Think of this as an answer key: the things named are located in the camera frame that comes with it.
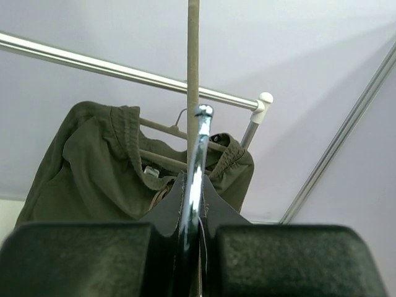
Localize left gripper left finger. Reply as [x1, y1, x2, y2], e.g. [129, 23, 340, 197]
[1, 174, 189, 296]

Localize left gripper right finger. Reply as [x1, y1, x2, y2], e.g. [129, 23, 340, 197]
[201, 178, 388, 296]

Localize grey hanger with metal hook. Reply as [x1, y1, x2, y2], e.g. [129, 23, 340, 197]
[173, 1, 213, 296]

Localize olive green shorts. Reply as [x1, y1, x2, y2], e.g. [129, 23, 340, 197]
[14, 100, 255, 231]

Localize grey hanger under olive shorts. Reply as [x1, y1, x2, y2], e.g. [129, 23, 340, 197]
[140, 108, 226, 170]

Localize white clothes rack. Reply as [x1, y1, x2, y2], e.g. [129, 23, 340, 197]
[1, 32, 273, 148]

